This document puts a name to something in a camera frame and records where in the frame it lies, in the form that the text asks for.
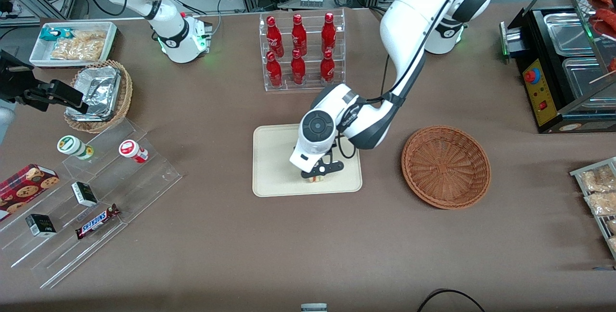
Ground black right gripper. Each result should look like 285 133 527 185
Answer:
0 50 90 114

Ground steel warmer pan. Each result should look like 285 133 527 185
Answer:
544 11 595 57
562 57 616 111

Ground grey wire rack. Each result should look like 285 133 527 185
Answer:
570 157 616 260

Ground clear acrylic bottle rack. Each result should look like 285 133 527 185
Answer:
259 9 346 92

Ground black food warmer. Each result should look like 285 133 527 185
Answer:
500 0 616 134

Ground small black box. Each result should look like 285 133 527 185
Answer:
71 182 98 208
25 214 57 238

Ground aluminium foil container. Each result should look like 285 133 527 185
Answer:
65 65 121 121

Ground large brown wicker basket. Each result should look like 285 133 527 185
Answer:
401 125 491 210

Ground clear bag of crackers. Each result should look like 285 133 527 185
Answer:
50 30 107 62

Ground black cable loop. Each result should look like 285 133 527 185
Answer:
416 288 487 312

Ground red lid cup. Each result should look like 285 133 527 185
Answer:
119 140 149 164

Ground red cookie box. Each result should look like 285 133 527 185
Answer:
0 164 60 221

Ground cream plastic tray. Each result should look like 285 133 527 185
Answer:
253 121 363 198

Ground teal snack packet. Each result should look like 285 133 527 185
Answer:
39 27 76 42

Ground green lid cup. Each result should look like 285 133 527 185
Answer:
57 135 94 161

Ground small tan wicker basket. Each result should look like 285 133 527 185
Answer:
64 60 133 134

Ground red cola bottle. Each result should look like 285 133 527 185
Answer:
321 13 336 53
266 16 284 57
320 50 335 84
292 14 308 56
266 51 283 88
291 49 306 85

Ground clear bag of pastry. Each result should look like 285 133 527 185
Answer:
584 192 616 217
579 165 616 193

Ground clear acrylic stepped shelf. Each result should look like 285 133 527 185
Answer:
0 118 182 289

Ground white rectangular bin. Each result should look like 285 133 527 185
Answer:
29 22 118 68

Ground Snickers chocolate bar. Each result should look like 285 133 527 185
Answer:
76 204 121 240

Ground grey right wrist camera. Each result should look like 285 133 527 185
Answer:
0 107 16 145

